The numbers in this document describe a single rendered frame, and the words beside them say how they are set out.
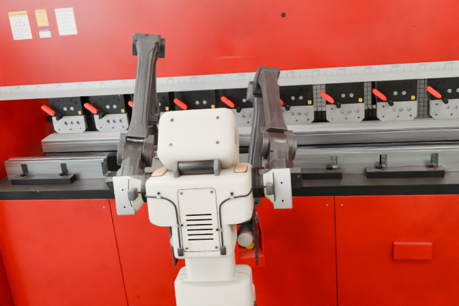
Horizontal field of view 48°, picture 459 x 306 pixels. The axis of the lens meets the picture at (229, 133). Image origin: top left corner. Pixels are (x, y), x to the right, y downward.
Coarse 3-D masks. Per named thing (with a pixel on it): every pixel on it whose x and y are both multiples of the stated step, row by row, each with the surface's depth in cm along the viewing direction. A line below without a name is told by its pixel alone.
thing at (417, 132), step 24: (408, 120) 241; (432, 120) 238; (456, 120) 235; (48, 144) 264; (72, 144) 261; (96, 144) 259; (240, 144) 247; (312, 144) 242; (336, 144) 240; (360, 144) 238; (384, 144) 235; (408, 144) 234; (432, 144) 232; (456, 144) 230
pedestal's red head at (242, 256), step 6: (258, 216) 201; (258, 222) 200; (258, 228) 203; (258, 240) 200; (240, 246) 199; (234, 252) 192; (240, 252) 197; (246, 252) 196; (252, 252) 196; (240, 258) 193; (246, 258) 193; (252, 258) 193; (252, 264) 194; (258, 264) 194; (264, 264) 194
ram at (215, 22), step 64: (0, 0) 215; (64, 0) 210; (128, 0) 206; (192, 0) 202; (256, 0) 198; (320, 0) 194; (384, 0) 191; (448, 0) 187; (0, 64) 224; (64, 64) 220; (128, 64) 215; (192, 64) 210; (256, 64) 206; (320, 64) 202; (384, 64) 198
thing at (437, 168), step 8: (368, 168) 212; (384, 168) 210; (392, 168) 210; (400, 168) 209; (408, 168) 208; (416, 168) 208; (424, 168) 207; (440, 168) 205; (368, 176) 209; (376, 176) 209; (384, 176) 208; (392, 176) 208; (400, 176) 207; (408, 176) 206; (416, 176) 206; (424, 176) 205; (432, 176) 205; (440, 176) 204
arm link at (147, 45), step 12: (144, 36) 159; (156, 36) 160; (144, 48) 159; (156, 48) 162; (144, 60) 158; (144, 72) 158; (144, 84) 157; (144, 96) 156; (144, 108) 156; (132, 120) 155; (144, 120) 155; (132, 132) 154; (144, 132) 155; (120, 144) 153; (144, 144) 154; (120, 156) 152; (144, 156) 152
